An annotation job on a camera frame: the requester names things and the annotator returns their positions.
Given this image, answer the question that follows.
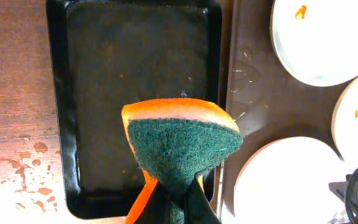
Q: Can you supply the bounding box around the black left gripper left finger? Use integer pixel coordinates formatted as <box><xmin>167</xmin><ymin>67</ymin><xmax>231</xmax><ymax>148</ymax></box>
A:
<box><xmin>134</xmin><ymin>182</ymin><xmax>172</xmax><ymax>224</ymax></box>

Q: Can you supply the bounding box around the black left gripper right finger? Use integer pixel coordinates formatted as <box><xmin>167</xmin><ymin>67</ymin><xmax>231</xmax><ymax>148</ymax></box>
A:
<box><xmin>183</xmin><ymin>177</ymin><xmax>221</xmax><ymax>224</ymax></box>

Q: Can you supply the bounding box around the green orange sponge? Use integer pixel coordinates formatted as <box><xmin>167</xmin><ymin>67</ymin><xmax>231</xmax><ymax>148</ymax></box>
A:
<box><xmin>121</xmin><ymin>98</ymin><xmax>243</xmax><ymax>223</ymax></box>

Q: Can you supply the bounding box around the pink white plate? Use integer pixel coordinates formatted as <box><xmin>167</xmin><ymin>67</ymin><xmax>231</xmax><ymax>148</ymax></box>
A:
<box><xmin>233</xmin><ymin>137</ymin><xmax>346</xmax><ymax>224</ymax></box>

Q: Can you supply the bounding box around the cream plate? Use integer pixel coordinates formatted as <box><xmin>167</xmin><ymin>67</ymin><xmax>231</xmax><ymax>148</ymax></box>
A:
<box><xmin>331</xmin><ymin>77</ymin><xmax>358</xmax><ymax>172</ymax></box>

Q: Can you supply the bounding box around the large brown tray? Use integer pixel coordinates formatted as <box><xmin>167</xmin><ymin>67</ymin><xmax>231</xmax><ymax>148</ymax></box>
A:
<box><xmin>219</xmin><ymin>0</ymin><xmax>358</xmax><ymax>223</ymax></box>

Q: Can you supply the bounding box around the small black tray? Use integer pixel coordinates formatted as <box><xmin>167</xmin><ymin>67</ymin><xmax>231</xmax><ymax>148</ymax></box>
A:
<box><xmin>46</xmin><ymin>0</ymin><xmax>226</xmax><ymax>220</ymax></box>

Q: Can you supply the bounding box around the pale green plate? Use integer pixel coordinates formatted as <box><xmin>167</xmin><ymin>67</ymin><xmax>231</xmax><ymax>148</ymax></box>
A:
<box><xmin>270</xmin><ymin>0</ymin><xmax>358</xmax><ymax>87</ymax></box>

